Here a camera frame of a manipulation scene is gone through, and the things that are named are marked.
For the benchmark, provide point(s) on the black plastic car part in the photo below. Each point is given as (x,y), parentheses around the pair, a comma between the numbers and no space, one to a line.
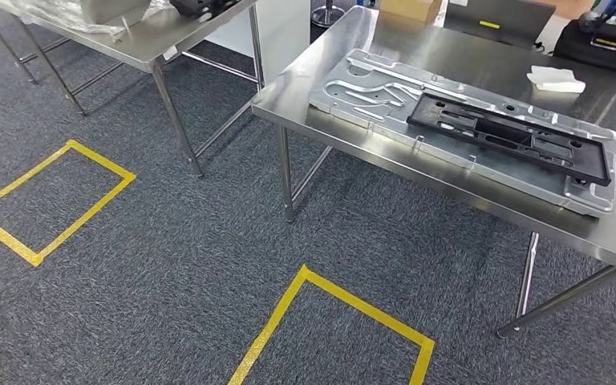
(201,6)
(504,127)

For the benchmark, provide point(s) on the large stainless steel workbench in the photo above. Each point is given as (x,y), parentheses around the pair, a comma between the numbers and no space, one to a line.
(472,58)

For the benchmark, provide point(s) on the stamped grey metal plate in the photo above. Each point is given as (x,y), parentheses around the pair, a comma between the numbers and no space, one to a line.
(372,90)

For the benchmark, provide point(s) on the yellow floor tape square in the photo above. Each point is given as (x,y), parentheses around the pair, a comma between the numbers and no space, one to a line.
(366,306)

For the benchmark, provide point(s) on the stanchion with chrome base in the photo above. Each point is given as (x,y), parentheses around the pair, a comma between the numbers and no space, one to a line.
(328,15)

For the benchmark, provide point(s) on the white table edge label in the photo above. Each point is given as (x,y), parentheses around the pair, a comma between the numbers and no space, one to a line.
(170,52)

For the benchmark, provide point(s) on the brown cardboard box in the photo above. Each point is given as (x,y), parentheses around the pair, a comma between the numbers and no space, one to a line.
(409,9)

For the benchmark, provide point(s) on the small stainless steel table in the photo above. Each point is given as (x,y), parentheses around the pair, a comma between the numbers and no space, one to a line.
(143,37)

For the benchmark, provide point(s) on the grey laptop with yellow label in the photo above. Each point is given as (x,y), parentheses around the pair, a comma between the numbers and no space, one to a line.
(499,24)

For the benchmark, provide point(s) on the folded steel sheet box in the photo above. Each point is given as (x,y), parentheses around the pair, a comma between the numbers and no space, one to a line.
(114,10)

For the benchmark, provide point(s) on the white folded cloth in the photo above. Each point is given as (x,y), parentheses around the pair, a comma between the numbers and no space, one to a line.
(555,79)

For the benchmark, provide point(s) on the clear plastic wrap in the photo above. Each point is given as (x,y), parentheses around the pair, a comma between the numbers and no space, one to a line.
(47,13)

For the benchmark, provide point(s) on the black case with antennas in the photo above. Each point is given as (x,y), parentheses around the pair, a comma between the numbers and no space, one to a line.
(600,53)

